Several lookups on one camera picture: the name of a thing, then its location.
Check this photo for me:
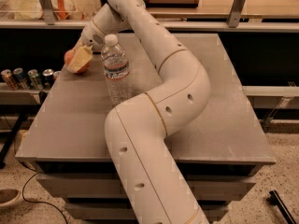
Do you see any black table leg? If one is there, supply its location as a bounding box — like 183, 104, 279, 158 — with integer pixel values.
0, 112, 26, 169

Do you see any right metal bracket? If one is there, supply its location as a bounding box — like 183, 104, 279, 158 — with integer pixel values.
227, 0, 246, 28

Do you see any left metal bracket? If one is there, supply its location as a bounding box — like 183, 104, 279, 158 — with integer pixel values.
39, 0, 57, 25

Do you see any red drink can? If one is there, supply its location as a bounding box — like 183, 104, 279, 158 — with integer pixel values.
53, 71, 61, 81

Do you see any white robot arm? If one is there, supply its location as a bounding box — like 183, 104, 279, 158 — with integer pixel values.
66, 0, 210, 224

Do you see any shoe tip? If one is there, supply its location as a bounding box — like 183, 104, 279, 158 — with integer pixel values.
0, 189, 21, 207

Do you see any black bar on floor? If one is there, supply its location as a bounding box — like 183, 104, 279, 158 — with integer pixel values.
269, 190, 297, 224

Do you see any upper grey drawer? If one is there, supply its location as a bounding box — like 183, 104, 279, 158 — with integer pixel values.
36, 174, 256, 202

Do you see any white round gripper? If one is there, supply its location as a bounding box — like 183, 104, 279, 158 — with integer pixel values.
66, 20, 108, 74

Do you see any clear plastic water bottle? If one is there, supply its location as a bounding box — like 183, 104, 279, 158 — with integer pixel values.
101, 34, 133, 105

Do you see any black floor cable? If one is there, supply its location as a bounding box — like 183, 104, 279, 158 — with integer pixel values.
13, 140, 69, 224

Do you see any dark drink can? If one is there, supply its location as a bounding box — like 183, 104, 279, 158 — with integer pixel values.
42, 69, 54, 88

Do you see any orange white bag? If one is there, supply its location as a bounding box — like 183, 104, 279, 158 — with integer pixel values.
37, 0, 85, 21

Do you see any metal bracket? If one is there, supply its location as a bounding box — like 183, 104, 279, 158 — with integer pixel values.
227, 0, 246, 28
39, 0, 57, 25

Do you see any red apple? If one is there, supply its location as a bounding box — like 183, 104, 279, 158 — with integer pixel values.
64, 49, 92, 75

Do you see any green drink can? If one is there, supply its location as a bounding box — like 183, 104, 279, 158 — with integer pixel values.
28, 69, 44, 91

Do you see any grey drawer cabinet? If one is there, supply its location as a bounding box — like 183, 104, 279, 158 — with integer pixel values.
17, 34, 275, 224

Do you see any lower grey drawer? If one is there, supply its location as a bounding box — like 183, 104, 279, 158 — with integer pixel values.
64, 203, 229, 222

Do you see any grey drawer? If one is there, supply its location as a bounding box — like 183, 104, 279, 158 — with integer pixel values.
64, 203, 229, 222
36, 174, 256, 202

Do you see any orange drink can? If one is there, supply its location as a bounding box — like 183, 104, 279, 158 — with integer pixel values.
1, 69, 19, 91

